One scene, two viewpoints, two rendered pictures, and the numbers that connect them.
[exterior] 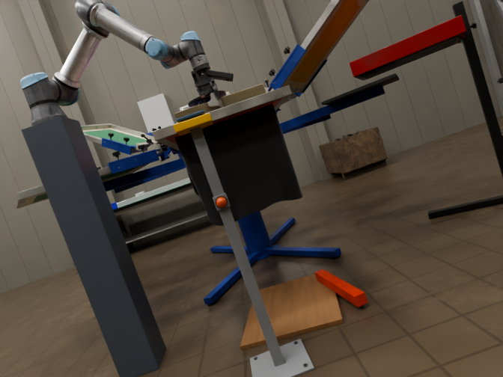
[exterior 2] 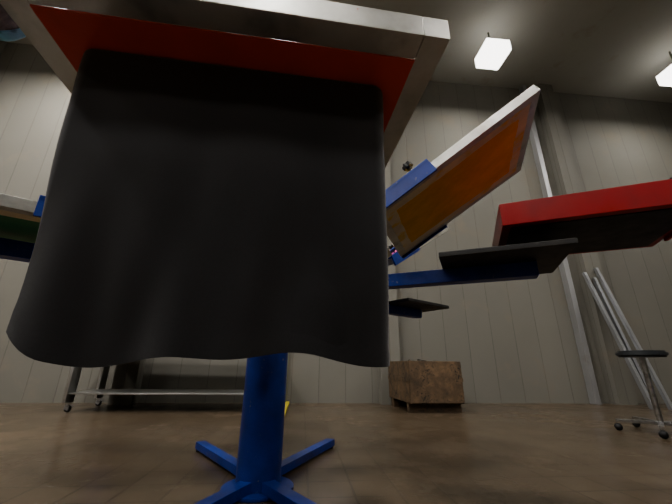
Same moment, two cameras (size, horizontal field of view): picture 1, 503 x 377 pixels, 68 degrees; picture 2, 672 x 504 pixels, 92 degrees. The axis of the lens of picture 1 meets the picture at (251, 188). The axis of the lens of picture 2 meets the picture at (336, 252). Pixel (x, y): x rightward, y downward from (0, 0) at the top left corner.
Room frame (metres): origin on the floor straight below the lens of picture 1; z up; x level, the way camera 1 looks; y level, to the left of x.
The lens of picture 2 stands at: (1.22, -0.10, 0.53)
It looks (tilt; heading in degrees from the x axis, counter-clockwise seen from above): 19 degrees up; 355
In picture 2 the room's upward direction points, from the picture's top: 1 degrees clockwise
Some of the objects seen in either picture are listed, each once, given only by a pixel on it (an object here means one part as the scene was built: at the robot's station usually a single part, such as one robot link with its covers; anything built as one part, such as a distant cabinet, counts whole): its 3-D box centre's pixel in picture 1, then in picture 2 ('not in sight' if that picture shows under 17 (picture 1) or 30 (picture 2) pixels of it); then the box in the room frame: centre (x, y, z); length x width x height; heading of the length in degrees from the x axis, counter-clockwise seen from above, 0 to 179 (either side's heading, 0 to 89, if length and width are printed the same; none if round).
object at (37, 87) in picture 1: (39, 89); not in sight; (1.72, 0.75, 1.37); 0.13 x 0.12 x 0.14; 164
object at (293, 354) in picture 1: (237, 245); not in sight; (1.33, 0.12, 0.48); 0.22 x 0.22 x 0.96; 3
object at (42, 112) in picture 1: (47, 114); not in sight; (1.71, 0.76, 1.25); 0.15 x 0.15 x 0.10
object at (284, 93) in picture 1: (222, 124); (258, 169); (1.90, 0.03, 0.97); 0.79 x 0.58 x 0.04; 3
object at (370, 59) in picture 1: (405, 52); (580, 226); (2.32, -1.18, 1.06); 0.61 x 0.46 x 0.12; 63
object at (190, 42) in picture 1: (192, 46); not in sight; (1.65, 0.04, 1.30); 0.09 x 0.08 x 0.11; 74
